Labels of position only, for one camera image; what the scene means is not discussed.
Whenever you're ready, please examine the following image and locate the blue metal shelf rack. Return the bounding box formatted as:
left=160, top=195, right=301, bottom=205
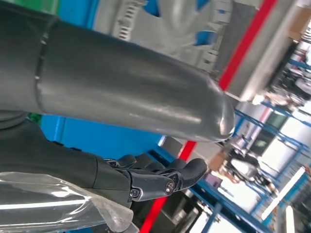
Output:
left=40, top=0, right=311, bottom=233

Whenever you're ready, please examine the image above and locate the red barrier belt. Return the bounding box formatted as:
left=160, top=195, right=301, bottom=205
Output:
left=140, top=0, right=279, bottom=233

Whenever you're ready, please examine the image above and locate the clear plastic film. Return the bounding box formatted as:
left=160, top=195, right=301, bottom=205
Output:
left=0, top=172, right=134, bottom=233

